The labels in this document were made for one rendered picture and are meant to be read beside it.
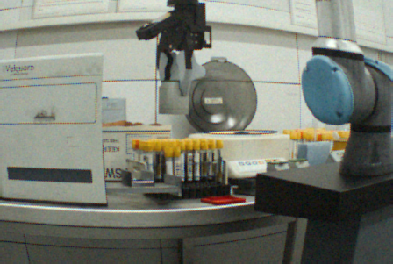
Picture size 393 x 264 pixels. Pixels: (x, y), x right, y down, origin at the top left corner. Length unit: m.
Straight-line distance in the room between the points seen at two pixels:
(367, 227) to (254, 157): 0.71
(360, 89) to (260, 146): 0.73
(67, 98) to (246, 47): 1.03
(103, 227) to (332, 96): 0.52
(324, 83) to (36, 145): 0.56
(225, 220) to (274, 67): 0.95
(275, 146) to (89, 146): 0.66
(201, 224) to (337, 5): 0.56
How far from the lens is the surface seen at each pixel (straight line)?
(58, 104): 1.27
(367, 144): 1.21
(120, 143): 1.64
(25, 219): 1.23
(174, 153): 1.47
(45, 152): 1.26
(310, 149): 1.68
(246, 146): 1.78
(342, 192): 1.06
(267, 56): 2.24
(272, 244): 2.33
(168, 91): 1.44
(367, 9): 2.65
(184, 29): 1.43
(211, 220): 1.38
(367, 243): 1.20
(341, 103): 1.08
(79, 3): 1.97
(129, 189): 1.34
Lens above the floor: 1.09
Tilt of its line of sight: 1 degrees down
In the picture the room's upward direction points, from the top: straight up
